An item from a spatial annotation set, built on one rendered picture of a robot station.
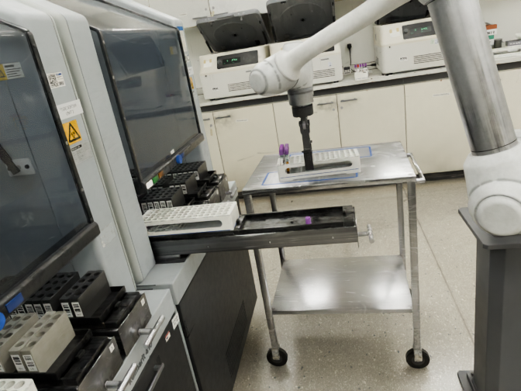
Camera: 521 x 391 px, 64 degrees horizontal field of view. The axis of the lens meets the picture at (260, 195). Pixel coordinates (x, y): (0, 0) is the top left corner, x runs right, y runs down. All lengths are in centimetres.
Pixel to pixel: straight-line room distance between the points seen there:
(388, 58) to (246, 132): 124
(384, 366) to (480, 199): 101
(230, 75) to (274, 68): 222
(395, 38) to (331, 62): 49
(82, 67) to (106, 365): 66
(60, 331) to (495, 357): 127
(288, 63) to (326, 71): 214
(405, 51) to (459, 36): 239
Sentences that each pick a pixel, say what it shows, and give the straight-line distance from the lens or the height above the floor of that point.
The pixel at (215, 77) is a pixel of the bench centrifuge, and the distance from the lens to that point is 355.
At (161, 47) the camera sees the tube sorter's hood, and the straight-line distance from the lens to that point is 154.
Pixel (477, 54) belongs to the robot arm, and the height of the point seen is 121.
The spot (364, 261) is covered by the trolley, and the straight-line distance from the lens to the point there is 203.
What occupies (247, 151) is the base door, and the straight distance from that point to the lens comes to 360.
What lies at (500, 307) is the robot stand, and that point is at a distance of 148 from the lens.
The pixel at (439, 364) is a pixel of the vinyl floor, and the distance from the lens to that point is 194.
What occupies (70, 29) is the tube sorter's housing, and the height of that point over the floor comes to 140.
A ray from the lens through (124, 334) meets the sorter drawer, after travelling 98.
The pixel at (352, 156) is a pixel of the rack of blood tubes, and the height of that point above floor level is 88.
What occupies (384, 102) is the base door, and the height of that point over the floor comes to 70.
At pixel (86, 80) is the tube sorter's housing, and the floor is 129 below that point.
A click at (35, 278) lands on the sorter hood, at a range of 86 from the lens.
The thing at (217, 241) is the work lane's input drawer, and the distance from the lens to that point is 123.
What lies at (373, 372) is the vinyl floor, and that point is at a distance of 189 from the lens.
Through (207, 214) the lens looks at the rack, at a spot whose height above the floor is 86.
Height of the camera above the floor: 132
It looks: 20 degrees down
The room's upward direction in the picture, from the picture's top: 10 degrees counter-clockwise
